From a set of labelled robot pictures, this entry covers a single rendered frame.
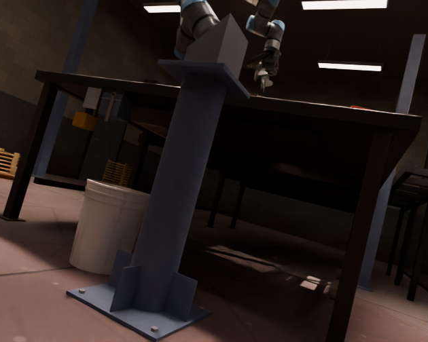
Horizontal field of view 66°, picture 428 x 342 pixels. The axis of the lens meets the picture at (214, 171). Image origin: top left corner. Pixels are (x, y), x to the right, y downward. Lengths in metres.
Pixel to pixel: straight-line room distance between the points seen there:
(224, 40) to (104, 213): 0.84
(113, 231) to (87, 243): 0.12
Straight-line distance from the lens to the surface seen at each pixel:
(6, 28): 7.03
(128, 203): 1.46
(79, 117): 1.96
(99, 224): 1.48
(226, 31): 1.25
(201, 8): 1.40
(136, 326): 1.10
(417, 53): 3.73
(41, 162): 6.04
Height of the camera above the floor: 0.44
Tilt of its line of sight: 4 degrees up
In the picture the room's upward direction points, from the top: 15 degrees clockwise
